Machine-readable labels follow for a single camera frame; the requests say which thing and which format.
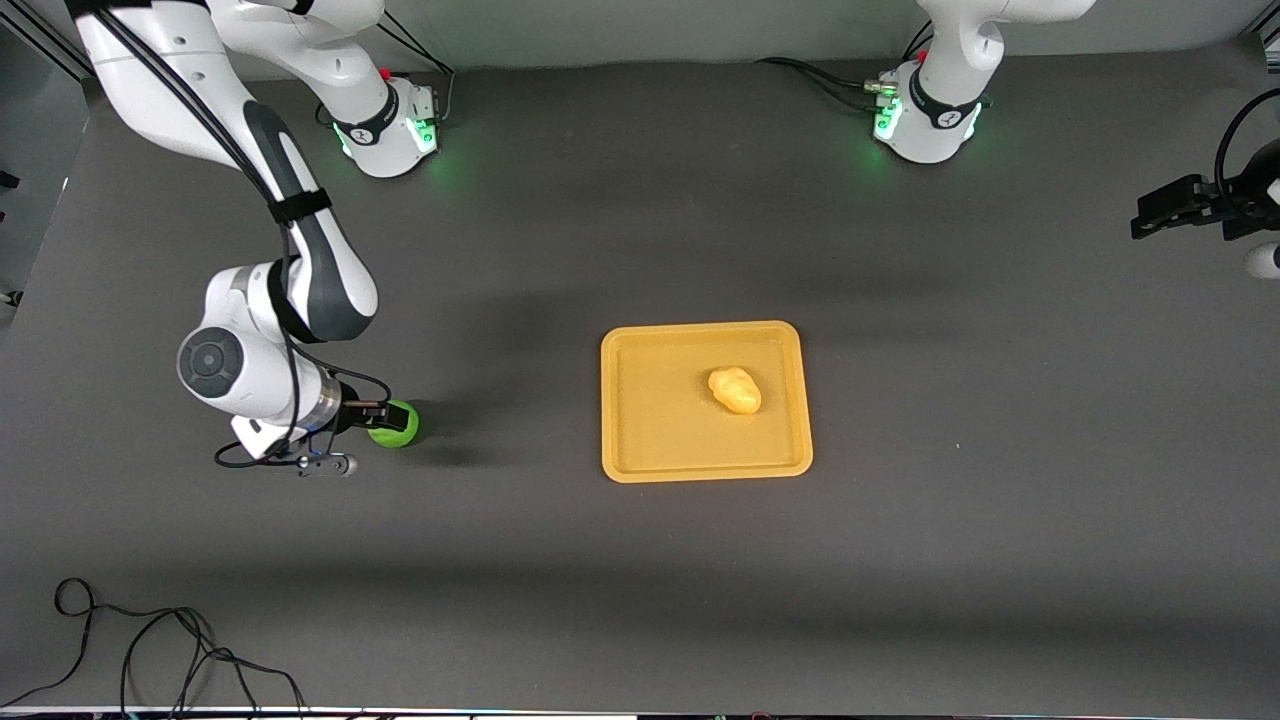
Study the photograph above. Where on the dark grey table mat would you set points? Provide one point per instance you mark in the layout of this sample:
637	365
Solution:
640	560

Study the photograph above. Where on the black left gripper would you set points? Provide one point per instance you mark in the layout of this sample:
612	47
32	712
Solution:
1238	203

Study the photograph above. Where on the green apple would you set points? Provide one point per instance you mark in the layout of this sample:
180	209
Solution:
402	428

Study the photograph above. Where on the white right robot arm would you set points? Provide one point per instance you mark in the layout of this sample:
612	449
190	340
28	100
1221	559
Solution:
160	80

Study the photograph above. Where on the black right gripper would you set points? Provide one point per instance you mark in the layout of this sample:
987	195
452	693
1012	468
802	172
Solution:
349	413

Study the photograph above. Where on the yellow potato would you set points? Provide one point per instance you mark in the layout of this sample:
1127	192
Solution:
735	390

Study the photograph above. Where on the orange plastic tray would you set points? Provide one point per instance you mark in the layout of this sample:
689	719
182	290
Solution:
660	440

